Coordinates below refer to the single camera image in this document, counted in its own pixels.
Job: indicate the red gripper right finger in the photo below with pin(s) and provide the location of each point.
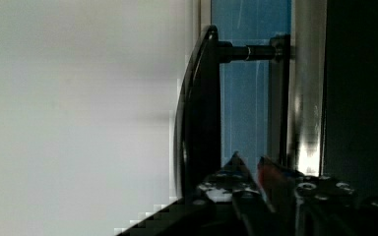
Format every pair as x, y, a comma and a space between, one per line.
278, 183

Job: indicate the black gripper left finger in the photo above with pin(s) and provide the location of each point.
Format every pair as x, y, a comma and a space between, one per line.
240, 208

